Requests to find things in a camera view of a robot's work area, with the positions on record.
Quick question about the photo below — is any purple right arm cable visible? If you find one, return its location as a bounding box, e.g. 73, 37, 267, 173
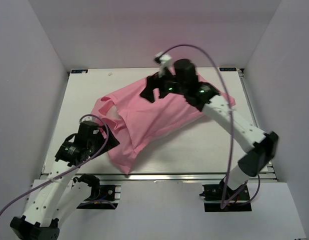
159, 43, 261, 210

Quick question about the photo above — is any pink fabric pillowcase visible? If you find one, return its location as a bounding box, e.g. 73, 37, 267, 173
90, 73, 237, 175

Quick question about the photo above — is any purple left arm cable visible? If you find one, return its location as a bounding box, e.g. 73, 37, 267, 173
0, 113, 110, 228

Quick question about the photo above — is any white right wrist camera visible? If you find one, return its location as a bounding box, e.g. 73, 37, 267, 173
154, 51, 172, 78

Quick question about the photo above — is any blue left corner label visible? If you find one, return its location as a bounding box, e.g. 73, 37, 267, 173
70, 69, 88, 74

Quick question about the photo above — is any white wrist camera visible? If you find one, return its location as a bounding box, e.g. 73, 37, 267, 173
154, 51, 172, 78
79, 114, 103, 127

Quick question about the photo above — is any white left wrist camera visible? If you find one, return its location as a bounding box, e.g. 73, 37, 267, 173
79, 114, 103, 127

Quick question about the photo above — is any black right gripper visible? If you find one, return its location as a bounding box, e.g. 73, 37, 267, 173
140, 64, 187, 104

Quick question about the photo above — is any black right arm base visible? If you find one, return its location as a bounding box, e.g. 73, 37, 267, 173
200, 182, 253, 213

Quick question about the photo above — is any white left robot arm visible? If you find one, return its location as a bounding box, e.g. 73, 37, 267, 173
10, 120, 120, 240

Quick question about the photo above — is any white pillow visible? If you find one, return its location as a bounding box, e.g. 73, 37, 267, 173
105, 105, 122, 125

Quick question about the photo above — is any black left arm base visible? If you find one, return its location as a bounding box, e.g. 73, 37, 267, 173
72, 174, 121, 210

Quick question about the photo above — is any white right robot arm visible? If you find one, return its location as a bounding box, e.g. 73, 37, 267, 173
140, 55, 279, 200

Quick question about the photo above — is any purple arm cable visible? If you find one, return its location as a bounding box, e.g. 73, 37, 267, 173
159, 43, 261, 210
0, 113, 110, 228

